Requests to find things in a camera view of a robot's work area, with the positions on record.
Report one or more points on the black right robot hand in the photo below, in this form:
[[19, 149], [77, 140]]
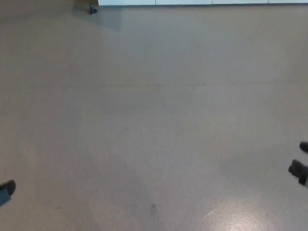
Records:
[[297, 168]]

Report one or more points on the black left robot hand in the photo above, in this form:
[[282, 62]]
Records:
[[8, 190]]

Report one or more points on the white locker cabinet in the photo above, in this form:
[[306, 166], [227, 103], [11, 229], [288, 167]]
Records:
[[192, 2]]

